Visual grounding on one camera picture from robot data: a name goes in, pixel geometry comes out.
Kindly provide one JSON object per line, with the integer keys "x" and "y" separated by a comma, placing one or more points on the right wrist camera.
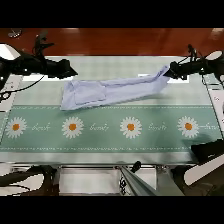
{"x": 192, "y": 53}

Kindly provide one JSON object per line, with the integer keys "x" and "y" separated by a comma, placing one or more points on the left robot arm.
{"x": 23, "y": 63}

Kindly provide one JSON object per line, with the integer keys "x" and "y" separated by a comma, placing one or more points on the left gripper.
{"x": 61, "y": 69}

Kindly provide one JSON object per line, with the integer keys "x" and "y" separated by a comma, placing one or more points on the light blue shirt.
{"x": 110, "y": 91}

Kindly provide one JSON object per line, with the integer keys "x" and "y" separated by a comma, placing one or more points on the silver frame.
{"x": 140, "y": 181}

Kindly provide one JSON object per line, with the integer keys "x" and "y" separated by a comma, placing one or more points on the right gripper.
{"x": 178, "y": 70}

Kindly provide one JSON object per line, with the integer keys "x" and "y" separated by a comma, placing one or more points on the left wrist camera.
{"x": 40, "y": 45}

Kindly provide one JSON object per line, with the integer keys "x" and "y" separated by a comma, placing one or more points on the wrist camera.
{"x": 192, "y": 53}
{"x": 40, "y": 45}

